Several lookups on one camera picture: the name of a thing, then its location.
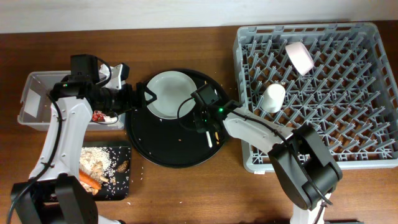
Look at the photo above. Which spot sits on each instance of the orange carrot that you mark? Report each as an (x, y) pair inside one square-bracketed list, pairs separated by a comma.
[(89, 180)]

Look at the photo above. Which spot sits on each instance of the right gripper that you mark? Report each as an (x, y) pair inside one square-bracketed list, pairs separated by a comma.
[(198, 121)]

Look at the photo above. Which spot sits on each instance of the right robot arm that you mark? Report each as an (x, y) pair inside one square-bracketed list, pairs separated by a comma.
[(305, 169)]

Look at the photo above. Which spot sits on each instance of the grey dishwasher rack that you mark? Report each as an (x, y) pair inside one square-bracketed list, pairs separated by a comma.
[(349, 96)]

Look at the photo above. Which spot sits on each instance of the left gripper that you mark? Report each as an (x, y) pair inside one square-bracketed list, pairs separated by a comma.
[(130, 104)]

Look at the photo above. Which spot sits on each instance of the pink bowl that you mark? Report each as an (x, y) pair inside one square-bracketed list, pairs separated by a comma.
[(300, 57)]

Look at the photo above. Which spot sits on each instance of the white plastic fork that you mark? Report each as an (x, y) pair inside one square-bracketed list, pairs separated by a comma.
[(208, 137)]

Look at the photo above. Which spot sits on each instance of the wooden chopstick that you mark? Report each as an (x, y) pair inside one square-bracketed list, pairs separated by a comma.
[(217, 138)]

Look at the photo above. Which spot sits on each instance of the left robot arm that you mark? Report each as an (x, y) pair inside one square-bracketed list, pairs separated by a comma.
[(53, 193)]

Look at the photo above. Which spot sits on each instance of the brown food lump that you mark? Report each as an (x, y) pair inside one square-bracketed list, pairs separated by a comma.
[(123, 167)]

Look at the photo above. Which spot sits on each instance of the rice and food scraps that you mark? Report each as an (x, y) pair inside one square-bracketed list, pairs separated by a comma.
[(101, 163)]

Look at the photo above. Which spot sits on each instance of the red snack wrapper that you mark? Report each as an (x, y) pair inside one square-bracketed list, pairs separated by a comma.
[(98, 116)]

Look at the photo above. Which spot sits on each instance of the grey plate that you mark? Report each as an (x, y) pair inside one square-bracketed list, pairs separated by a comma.
[(172, 88)]

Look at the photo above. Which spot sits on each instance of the white tissue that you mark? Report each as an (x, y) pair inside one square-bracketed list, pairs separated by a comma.
[(110, 119)]

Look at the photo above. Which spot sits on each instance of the rectangular black tray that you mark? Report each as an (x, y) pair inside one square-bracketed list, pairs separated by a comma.
[(67, 160)]

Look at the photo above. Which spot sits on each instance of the white cup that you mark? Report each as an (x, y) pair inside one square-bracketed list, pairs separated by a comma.
[(273, 98)]

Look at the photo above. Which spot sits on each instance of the clear plastic bin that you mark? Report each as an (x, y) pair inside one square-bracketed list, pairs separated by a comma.
[(31, 99)]

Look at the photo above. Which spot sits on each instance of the round black tray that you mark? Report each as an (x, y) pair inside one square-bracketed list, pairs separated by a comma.
[(166, 143)]

